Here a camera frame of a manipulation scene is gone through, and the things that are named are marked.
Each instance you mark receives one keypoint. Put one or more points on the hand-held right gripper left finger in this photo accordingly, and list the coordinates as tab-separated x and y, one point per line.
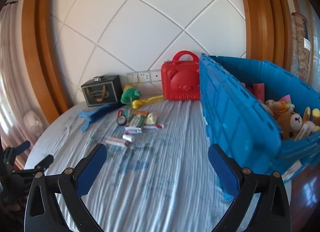
90	169

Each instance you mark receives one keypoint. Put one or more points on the red bear suitcase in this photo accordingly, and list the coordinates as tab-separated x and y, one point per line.
180	81

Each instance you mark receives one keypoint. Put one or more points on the pink foam blocks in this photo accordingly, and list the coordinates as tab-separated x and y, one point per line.
257	90

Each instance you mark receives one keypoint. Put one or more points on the green packet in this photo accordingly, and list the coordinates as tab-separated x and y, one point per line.
136	120

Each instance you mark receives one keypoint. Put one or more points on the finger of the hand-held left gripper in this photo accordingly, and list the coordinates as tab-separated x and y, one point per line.
23	146
45	162

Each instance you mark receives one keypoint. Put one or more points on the wooden frame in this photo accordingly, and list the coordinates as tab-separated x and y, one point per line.
260	9
37	46

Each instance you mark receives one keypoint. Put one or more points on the yellow plastic clip tool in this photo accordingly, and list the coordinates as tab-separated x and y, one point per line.
137	103

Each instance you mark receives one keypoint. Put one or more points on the tan plush toy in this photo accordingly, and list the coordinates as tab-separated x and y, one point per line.
275	107

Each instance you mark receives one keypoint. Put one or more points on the green and yellow plush toy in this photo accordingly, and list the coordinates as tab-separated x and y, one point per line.
128	95

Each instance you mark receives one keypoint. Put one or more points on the white wall socket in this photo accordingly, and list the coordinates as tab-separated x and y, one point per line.
144	76

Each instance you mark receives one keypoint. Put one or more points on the brown teddy bear plush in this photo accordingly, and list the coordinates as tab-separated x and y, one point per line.
291	122

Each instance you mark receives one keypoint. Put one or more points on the yellow packet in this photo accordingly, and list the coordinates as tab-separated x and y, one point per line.
151	119

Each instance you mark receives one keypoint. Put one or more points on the white and pink tube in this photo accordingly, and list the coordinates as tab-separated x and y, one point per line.
152	126

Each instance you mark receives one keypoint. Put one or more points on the small round gauge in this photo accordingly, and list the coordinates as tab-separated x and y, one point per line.
121	121

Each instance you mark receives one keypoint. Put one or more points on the white plastic bag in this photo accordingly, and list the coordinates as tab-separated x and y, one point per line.
31	120

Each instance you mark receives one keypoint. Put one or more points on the pink and white box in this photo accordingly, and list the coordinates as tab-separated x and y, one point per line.
116	141

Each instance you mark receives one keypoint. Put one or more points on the pale curtain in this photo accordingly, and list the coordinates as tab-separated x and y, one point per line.
12	71

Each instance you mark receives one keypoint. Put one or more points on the patterned fabric roll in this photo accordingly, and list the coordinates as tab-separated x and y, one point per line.
301	46

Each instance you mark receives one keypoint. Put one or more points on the blue plastic clip tool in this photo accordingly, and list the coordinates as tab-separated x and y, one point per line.
87	115

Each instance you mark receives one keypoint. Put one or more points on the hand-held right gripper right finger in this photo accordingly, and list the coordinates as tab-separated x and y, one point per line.
225	174

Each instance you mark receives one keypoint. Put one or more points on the small white cylinder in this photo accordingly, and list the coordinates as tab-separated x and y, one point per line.
128	138

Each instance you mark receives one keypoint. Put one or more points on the blue plastic crate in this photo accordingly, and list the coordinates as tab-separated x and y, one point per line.
237	112

